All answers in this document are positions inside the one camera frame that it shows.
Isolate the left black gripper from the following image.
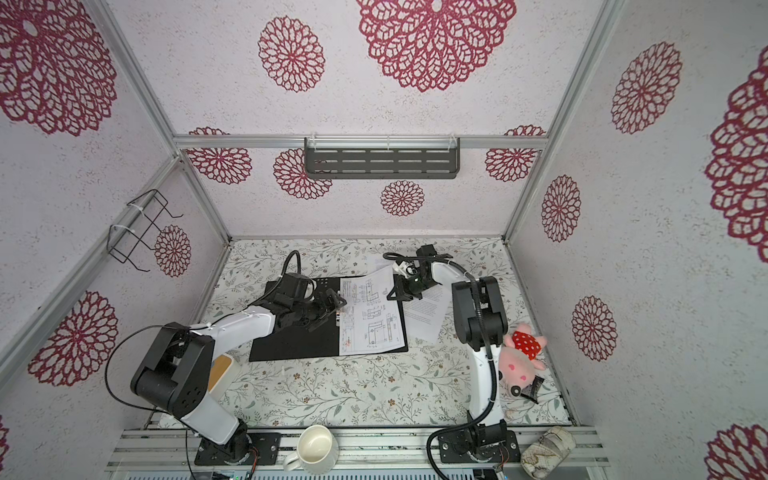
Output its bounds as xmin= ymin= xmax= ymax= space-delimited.
xmin=293 ymin=287 xmax=347 ymax=331

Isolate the text printed paper sheet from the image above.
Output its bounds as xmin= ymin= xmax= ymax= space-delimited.
xmin=403 ymin=285 xmax=451 ymax=344
xmin=366 ymin=252 xmax=396 ymax=273

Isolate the technical drawing paper sheet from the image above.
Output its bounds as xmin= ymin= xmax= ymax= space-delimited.
xmin=338 ymin=267 xmax=406 ymax=356

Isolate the red black file folder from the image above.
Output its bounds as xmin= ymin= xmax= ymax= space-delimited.
xmin=248 ymin=275 xmax=409 ymax=363

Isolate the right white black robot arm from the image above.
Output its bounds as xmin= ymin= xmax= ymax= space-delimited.
xmin=383 ymin=244 xmax=509 ymax=479

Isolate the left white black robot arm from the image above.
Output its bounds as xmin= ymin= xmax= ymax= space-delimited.
xmin=130 ymin=250 xmax=347 ymax=465

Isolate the wooden tray with white rim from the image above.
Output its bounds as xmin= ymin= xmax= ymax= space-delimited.
xmin=208 ymin=354 xmax=241 ymax=400

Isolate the pink plush toy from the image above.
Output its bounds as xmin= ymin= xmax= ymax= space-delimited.
xmin=498 ymin=323 xmax=548 ymax=397

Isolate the white ceramic mug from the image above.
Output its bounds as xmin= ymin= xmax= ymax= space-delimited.
xmin=283 ymin=425 xmax=340 ymax=475

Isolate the small black object by plush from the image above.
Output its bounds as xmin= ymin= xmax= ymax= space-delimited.
xmin=520 ymin=375 xmax=544 ymax=404

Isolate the marbled grey cup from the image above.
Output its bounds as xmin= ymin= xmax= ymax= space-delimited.
xmin=520 ymin=426 xmax=576 ymax=479

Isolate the grey metal wall shelf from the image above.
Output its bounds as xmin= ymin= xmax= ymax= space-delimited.
xmin=303 ymin=137 xmax=461 ymax=180

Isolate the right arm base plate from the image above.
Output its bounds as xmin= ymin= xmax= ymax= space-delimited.
xmin=438 ymin=430 xmax=521 ymax=464

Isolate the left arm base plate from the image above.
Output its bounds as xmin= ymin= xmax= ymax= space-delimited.
xmin=192 ymin=433 xmax=281 ymax=467

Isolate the black wire wall rack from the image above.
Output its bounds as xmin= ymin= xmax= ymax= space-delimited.
xmin=105 ymin=189 xmax=183 ymax=273

